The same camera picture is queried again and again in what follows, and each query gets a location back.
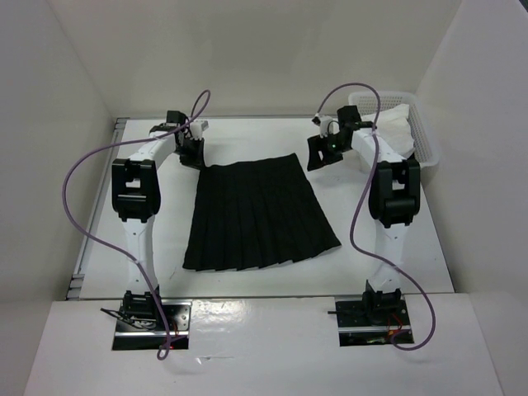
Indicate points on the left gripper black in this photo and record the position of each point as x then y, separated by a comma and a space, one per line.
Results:
198, 160

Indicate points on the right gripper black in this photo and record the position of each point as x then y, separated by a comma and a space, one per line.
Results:
317, 143

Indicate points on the black skirt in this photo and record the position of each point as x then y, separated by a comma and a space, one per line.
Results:
254, 215

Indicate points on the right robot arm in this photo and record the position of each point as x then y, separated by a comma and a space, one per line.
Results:
394, 199

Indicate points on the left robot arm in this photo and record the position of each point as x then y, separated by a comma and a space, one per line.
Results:
136, 198

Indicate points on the white skirt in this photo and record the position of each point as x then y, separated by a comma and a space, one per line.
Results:
393, 134

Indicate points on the white plastic basket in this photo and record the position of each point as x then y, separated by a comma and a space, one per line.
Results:
426, 149

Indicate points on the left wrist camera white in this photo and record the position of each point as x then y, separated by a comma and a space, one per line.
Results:
197, 129

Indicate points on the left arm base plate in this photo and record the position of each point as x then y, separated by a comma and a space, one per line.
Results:
142, 334

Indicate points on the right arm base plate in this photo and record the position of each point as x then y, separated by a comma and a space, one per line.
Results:
356, 327

